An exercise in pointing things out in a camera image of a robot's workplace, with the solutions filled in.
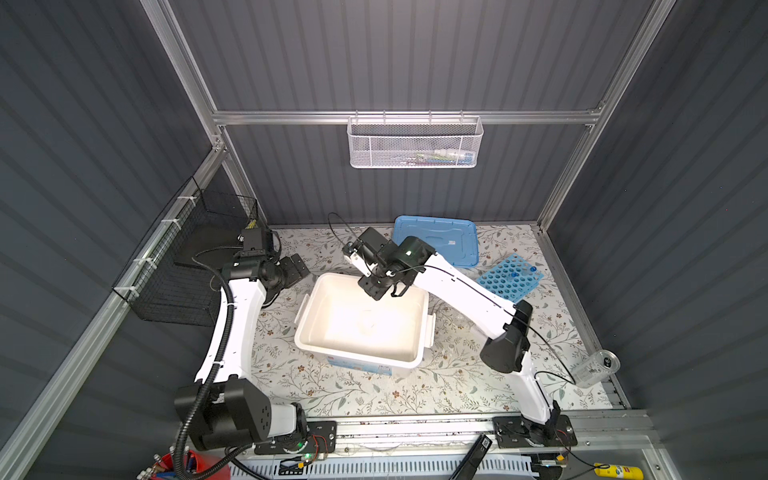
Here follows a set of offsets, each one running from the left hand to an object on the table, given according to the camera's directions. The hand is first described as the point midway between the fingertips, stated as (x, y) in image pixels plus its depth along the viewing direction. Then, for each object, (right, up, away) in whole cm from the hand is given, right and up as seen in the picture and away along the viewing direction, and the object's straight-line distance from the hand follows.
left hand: (290, 277), depth 80 cm
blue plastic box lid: (+51, +12, +36) cm, 64 cm away
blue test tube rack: (+68, -2, +18) cm, 70 cm away
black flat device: (+44, -42, -13) cm, 62 cm away
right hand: (+22, -2, -1) cm, 22 cm away
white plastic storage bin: (+12, -16, +11) cm, 23 cm away
